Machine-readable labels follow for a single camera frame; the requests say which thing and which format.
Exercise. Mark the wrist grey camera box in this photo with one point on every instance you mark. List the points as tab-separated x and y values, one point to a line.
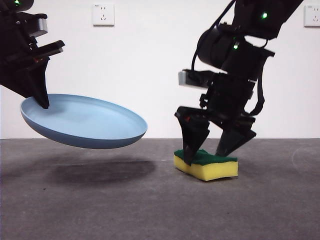
182	78
40	28

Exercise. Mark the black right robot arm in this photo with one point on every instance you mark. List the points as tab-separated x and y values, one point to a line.
250	25

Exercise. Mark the right wrist grey camera box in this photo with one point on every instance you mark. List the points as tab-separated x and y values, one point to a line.
182	78

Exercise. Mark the yellow sponge with green pad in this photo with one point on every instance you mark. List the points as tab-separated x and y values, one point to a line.
215	171

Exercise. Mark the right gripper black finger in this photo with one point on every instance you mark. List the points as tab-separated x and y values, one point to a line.
192	130
237	137

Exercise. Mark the blue round plate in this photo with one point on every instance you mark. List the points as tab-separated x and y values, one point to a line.
87	122

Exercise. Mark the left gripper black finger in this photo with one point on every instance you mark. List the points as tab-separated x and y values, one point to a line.
32	85

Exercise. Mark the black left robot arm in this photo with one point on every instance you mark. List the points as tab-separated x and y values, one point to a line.
12	45

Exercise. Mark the left wrist grey camera box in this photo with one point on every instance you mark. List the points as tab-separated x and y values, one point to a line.
40	28

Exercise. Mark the white wall socket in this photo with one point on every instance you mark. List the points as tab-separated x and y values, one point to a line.
313	16
103	15

